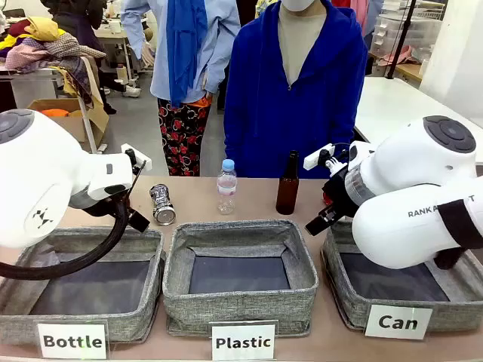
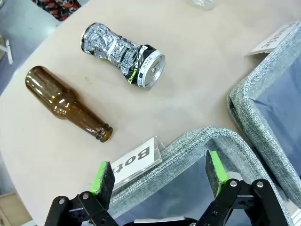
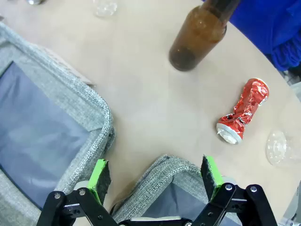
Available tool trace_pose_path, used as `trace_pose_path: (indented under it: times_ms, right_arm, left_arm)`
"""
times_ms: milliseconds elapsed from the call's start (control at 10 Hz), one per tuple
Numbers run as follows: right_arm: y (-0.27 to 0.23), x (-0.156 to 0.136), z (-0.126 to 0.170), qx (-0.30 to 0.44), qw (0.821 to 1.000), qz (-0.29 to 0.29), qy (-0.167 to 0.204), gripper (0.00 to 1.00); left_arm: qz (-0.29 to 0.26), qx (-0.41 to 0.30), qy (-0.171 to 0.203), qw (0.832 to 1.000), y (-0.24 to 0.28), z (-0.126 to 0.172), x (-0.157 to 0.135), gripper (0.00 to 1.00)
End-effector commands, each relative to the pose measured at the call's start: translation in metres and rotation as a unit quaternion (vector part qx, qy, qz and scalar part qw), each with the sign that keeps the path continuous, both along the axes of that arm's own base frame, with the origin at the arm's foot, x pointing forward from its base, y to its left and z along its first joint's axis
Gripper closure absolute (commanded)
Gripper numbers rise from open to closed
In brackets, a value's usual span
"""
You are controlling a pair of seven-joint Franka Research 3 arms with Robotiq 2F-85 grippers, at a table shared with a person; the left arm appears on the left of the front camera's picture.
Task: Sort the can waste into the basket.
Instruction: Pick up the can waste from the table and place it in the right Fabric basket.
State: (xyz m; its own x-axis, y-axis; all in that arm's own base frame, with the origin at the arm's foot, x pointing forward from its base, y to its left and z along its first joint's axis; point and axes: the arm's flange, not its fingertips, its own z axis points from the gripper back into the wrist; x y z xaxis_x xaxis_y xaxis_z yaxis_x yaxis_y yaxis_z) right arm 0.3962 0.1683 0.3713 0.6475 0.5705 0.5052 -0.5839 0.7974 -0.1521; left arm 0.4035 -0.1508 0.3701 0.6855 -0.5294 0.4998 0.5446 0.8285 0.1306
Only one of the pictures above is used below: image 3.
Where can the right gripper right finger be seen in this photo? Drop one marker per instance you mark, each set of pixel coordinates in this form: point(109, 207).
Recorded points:
point(235, 207)

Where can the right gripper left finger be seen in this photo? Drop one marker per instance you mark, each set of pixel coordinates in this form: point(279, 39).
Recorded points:
point(82, 207)

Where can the brown glass bottle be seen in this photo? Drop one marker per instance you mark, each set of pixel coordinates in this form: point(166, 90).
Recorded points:
point(197, 35)

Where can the crushed red can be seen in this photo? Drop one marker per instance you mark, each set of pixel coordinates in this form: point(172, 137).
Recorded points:
point(247, 106)

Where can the large grey fabric basket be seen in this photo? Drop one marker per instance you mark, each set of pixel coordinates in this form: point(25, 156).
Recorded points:
point(70, 94)

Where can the crumpled clear plastic cup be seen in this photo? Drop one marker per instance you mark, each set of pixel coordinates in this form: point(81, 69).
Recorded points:
point(104, 8)

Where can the shiny metal object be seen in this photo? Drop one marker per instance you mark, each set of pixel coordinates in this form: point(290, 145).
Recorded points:
point(36, 2)

